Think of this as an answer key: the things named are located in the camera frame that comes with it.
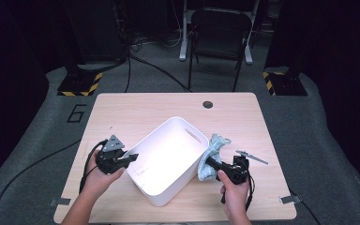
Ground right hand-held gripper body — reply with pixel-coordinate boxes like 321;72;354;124
220;150;269;186

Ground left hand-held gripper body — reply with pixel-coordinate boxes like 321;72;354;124
95;134;127;175

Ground light blue towel cloth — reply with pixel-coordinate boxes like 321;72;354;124
197;133;233;182

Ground white plastic storage bin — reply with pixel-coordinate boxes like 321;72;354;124
125;116;210;207

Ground person's left hand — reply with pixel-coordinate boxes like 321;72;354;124
82;152;126;195

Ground person's right hand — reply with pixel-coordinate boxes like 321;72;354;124
215;170;252;214

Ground grey tape strip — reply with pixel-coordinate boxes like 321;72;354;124
49;197;72;207
279;195;303;204

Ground black yellow striped stand base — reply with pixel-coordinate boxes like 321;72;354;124
262;70;308;97
56;70;103;98

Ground white desk leg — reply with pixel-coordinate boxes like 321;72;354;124
243;0;261;66
178;0;189;61

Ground dark curtain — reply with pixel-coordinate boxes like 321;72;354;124
263;0;360;207
0;0;76;196

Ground dark equipment cabinet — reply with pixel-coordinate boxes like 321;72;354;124
60;0;129;64

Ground black folding chair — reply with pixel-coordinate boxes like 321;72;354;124
187;7;253;93

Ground right hand-held gripper black cable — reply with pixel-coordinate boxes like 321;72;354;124
245;174;257;212

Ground hand-held gripper black cable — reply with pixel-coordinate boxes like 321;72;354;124
245;174;257;212
79;139;108;195

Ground left hand-held gripper black cable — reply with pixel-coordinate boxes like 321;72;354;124
79;139;108;195

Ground black floor cable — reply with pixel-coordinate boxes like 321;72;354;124
289;188;322;225
0;139;83;225
124;55;131;94
129;54;193;94

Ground tangle of thin cables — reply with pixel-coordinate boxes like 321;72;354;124
130;29;182;53

